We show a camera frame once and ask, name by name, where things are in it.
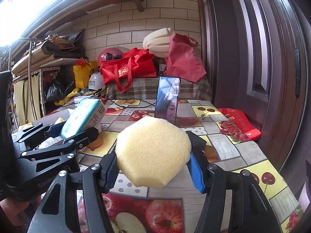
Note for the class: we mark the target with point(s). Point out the red plastic bag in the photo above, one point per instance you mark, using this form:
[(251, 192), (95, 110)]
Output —
[(241, 121)]

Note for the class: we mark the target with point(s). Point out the cream foam roll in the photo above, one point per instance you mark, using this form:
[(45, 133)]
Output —
[(158, 42)]

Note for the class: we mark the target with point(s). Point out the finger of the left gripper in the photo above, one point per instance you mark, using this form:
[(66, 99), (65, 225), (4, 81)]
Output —
[(29, 138), (70, 145)]

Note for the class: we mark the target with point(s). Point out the white shallow box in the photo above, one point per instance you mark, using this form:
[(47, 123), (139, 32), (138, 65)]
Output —
[(55, 118)]

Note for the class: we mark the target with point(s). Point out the black plastic bag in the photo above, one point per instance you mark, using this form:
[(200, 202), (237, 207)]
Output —
[(56, 91)]

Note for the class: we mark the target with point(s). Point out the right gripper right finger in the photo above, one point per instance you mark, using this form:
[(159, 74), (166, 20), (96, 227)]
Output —
[(250, 210)]

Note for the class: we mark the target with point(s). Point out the red helmet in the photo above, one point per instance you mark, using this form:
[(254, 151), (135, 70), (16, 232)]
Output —
[(109, 54)]

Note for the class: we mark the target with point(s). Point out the smartphone on stand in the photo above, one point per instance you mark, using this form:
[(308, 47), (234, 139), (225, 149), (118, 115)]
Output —
[(167, 98)]

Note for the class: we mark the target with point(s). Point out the white helmet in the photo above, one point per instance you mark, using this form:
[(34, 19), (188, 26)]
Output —
[(96, 81)]

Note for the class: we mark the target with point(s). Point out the yellow shopping bag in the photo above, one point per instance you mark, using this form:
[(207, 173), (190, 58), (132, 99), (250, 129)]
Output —
[(83, 69)]

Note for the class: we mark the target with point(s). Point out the blue tissue pack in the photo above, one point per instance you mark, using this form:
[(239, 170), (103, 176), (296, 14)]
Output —
[(87, 114)]

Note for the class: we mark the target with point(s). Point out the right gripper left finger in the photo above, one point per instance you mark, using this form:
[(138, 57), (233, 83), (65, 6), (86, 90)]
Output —
[(58, 210)]

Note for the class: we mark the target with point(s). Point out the red nonwoven bag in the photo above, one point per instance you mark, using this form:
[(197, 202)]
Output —
[(183, 61)]

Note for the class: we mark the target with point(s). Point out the red tote bag gold print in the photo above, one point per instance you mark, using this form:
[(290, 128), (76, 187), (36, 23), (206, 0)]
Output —
[(136, 63)]

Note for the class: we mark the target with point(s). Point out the large yellow sponge block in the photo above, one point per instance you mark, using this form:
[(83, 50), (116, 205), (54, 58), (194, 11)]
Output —
[(152, 151)]

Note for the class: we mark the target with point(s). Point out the metal shelf with curtain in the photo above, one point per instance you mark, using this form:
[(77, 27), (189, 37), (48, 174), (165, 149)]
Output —
[(44, 60)]

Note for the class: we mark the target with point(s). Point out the dark wooden door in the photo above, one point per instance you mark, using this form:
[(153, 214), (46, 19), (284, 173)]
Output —
[(257, 62)]

